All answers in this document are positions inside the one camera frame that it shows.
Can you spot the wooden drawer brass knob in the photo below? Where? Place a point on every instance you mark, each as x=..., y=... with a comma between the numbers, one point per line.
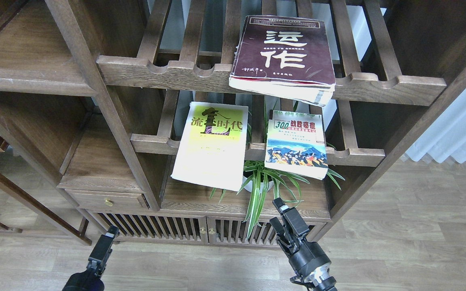
x=92, y=199

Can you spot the yellow white book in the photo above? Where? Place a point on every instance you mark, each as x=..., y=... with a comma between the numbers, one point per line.
x=212, y=148

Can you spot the green blue illustrated book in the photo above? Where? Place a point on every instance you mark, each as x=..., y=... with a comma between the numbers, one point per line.
x=296, y=144

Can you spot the right slatted cabinet door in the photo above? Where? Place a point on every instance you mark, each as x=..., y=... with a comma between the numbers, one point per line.
x=234, y=232

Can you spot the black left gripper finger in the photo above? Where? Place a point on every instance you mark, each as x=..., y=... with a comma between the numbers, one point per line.
x=101, y=252

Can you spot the dark wooden bookshelf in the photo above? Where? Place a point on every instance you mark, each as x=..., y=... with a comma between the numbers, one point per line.
x=89, y=89

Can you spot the white curtain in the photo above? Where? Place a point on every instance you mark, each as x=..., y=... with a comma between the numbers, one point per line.
x=446, y=137

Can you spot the white plant pot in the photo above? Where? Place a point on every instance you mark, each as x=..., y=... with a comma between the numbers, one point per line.
x=267, y=183

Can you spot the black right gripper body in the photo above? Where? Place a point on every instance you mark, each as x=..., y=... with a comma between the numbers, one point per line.
x=311, y=265

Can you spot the green spider plant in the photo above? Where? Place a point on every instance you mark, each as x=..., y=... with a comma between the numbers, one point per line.
x=289, y=181

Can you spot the slatted cabinet door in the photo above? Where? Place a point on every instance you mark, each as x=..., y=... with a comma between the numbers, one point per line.
x=234, y=232
x=156, y=227

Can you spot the maroon thick book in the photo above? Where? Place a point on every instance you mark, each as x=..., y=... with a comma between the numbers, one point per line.
x=284, y=57

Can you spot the left slatted cabinet door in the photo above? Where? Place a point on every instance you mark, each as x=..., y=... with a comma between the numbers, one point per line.
x=156, y=227

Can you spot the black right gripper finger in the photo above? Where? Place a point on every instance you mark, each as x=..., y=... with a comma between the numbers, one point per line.
x=291, y=233

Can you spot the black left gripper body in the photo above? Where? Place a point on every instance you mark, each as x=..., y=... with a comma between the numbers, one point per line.
x=84, y=281

